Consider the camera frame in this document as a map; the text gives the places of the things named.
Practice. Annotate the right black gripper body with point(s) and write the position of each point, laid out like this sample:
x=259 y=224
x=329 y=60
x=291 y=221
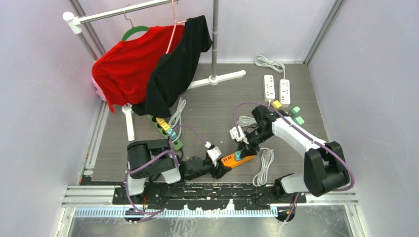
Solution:
x=255 y=138

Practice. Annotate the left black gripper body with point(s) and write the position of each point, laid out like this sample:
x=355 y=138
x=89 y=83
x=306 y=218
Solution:
x=217 y=170

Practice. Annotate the teal plug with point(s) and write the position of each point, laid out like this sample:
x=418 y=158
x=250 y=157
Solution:
x=172 y=134
x=237 y=155

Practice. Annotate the orange power strip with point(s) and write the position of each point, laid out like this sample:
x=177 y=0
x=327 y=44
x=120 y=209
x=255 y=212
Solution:
x=260 y=179

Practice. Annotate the green plug adapter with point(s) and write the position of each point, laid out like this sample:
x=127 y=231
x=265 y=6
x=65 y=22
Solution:
x=299 y=121
x=293 y=112

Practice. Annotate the short white power strip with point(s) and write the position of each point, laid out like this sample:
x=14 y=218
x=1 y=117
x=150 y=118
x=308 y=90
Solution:
x=269 y=97

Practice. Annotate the long white power strip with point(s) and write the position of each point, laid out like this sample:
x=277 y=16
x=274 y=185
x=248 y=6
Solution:
x=284 y=84

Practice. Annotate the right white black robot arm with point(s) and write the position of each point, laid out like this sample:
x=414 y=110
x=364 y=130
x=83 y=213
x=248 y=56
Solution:
x=324 y=166

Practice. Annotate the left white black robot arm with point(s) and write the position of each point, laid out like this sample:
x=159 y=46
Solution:
x=156 y=157

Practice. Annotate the teal plug on green strip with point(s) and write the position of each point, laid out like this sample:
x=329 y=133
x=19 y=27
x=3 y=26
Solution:
x=172 y=134

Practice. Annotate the yellow plug on green strip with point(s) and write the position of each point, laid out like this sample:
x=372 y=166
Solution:
x=161 y=121

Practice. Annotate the dark green power strip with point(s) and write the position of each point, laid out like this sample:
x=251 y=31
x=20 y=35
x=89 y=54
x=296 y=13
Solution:
x=177 y=144

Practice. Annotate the purple power strip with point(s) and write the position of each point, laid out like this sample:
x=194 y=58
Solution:
x=175 y=119

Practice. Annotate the black t-shirt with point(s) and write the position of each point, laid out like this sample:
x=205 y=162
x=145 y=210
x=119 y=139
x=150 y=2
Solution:
x=175 y=71

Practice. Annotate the red t-shirt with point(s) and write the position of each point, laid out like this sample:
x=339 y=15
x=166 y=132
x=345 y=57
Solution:
x=123 y=72

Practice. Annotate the pink clothes hanger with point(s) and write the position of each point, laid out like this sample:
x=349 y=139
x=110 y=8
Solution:
x=176 y=22

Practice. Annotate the green clothes hanger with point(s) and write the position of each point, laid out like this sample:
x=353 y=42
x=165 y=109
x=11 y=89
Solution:
x=133 y=30

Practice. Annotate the white metal clothes rack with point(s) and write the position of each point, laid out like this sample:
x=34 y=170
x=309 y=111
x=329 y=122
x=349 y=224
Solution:
x=75 y=23

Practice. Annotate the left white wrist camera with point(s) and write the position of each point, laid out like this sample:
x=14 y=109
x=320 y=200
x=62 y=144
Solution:
x=214 y=154

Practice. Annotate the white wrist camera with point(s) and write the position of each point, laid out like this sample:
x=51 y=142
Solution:
x=214 y=154
x=237 y=134

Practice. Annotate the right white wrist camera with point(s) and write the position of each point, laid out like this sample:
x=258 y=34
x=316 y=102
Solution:
x=237 y=134

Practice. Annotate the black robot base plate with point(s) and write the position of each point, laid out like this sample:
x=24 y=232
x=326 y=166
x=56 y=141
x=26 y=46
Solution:
x=209 y=200

